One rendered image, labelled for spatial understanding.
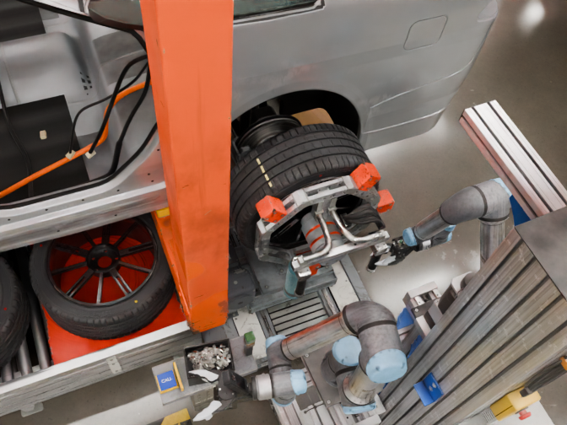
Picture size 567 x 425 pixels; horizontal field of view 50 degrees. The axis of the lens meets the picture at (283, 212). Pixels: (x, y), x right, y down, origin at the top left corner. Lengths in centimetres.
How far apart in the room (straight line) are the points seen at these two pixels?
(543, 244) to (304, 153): 127
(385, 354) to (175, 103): 89
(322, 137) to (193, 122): 105
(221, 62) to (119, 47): 167
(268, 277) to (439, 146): 158
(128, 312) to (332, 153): 115
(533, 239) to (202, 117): 80
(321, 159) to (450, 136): 194
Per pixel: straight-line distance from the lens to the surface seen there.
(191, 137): 156
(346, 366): 220
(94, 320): 285
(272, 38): 220
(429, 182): 397
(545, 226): 141
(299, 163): 240
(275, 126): 275
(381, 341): 179
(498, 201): 226
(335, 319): 191
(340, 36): 233
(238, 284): 297
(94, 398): 327
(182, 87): 142
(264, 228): 245
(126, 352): 291
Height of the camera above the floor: 310
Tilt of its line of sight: 58 degrees down
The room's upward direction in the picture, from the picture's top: 9 degrees clockwise
